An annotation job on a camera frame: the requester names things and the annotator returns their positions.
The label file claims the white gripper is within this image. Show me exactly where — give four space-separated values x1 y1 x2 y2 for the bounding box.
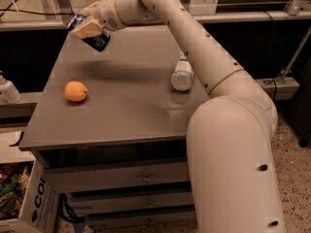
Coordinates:
70 0 125 39

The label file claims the blue pepsi can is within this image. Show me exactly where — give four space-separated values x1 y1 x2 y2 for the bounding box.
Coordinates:
68 14 111 52

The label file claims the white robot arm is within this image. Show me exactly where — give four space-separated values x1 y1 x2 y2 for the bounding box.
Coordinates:
73 0 287 233

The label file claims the orange fruit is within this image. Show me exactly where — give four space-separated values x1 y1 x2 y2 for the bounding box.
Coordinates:
64 82 87 102

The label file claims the clear plastic water bottle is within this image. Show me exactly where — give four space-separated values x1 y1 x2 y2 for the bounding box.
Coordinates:
171 53 194 91

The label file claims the grey drawer cabinet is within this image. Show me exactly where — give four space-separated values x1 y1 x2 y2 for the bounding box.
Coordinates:
19 26 208 220

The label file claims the top grey drawer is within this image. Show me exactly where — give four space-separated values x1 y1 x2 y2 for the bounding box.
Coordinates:
45 161 189 193

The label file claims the grey drawer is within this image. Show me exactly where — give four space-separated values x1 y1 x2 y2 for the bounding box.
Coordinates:
69 188 193 216
86 206 195 230
45 161 189 193

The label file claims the white cardboard box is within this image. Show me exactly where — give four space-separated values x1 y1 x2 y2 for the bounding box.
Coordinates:
0 159 61 233

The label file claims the middle grey drawer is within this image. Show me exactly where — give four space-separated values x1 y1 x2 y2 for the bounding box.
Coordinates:
69 188 193 216

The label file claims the bottom grey drawer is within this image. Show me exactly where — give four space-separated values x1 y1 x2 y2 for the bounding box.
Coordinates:
86 206 195 230

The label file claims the black cable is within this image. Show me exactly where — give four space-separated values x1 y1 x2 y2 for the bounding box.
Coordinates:
0 0 77 20

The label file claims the metal rail frame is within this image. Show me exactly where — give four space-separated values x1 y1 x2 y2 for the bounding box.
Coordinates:
0 0 311 33

